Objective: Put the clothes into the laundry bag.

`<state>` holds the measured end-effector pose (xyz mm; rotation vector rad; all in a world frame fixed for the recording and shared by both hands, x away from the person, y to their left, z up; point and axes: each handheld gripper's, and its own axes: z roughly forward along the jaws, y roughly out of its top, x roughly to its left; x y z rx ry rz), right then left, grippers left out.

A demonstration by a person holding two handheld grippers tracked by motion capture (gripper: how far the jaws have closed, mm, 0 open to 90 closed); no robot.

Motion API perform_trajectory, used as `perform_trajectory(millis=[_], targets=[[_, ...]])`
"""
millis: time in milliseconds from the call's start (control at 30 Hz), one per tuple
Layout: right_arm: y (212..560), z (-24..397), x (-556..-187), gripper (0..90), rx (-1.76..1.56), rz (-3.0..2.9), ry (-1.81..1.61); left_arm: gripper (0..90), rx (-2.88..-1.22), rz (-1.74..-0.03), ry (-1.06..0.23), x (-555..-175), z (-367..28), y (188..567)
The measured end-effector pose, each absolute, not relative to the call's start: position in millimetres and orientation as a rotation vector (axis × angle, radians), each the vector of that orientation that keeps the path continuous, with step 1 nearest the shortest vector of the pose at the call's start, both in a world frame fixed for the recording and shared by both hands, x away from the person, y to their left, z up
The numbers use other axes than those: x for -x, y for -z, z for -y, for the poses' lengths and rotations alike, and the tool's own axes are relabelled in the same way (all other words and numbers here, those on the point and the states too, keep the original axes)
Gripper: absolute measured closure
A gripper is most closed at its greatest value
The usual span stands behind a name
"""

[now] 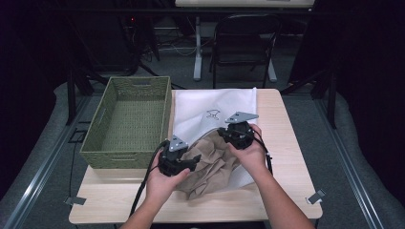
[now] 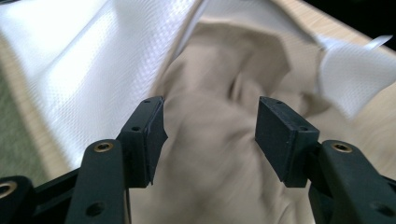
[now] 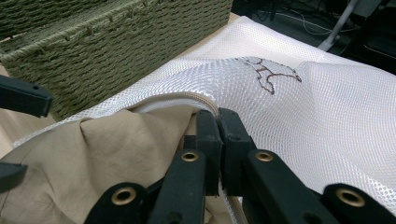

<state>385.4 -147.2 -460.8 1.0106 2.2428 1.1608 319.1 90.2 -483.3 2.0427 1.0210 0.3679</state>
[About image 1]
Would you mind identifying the black floor socket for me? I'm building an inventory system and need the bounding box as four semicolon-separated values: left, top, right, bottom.
68;128;87;144

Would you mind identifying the person's left hand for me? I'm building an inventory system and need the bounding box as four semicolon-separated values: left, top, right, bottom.
145;154;191;206

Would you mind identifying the white mesh laundry bag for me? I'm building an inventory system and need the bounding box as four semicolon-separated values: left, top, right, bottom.
171;87;258;192

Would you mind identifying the black folding chair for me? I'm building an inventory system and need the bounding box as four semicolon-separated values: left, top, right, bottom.
208;12;283;90

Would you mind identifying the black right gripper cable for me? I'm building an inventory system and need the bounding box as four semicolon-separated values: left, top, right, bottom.
252;128;274;176

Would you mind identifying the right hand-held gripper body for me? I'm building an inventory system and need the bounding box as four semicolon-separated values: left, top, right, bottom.
224;111;260;151

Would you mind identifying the person's right hand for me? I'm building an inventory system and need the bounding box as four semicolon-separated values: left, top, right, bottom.
227;123;271;179

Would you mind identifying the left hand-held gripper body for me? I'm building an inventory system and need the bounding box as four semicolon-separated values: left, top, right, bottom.
158;135;189;177

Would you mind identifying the dark equipment box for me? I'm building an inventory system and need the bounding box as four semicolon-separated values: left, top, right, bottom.
73;12;141;74

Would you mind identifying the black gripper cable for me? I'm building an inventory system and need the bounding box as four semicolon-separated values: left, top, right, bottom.
128;139;170;218
252;128;274;176

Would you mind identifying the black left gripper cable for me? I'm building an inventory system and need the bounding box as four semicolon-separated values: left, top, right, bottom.
128;139;170;218

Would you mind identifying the green woven basket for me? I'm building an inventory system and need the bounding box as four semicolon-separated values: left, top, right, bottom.
79;75;173;170

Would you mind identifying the black metal stand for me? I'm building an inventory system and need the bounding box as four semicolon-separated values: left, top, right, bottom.
65;68;77;126
328;70;338;130

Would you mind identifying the white desk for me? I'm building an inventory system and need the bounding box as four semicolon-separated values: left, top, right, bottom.
174;0;315;83

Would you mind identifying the beige garment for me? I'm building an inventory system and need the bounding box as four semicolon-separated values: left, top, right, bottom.
176;129;243;200

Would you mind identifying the grey metal table clip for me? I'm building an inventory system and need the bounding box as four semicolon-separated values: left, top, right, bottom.
63;196;87;206
308;189;327;205

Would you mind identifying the metal floor rail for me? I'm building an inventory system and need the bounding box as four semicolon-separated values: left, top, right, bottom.
313;94;386;229
3;94;94;229

